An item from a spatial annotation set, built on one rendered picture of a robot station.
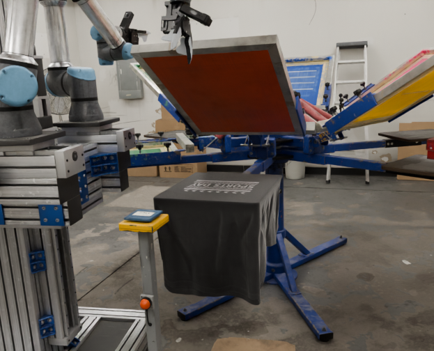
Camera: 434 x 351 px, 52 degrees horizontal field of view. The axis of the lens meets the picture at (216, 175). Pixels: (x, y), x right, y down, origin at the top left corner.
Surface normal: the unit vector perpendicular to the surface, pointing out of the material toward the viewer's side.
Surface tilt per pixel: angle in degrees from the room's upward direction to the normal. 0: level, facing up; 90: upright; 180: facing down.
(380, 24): 90
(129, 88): 90
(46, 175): 90
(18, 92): 97
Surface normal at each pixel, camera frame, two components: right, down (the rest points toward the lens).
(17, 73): 0.45, 0.30
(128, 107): -0.32, 0.22
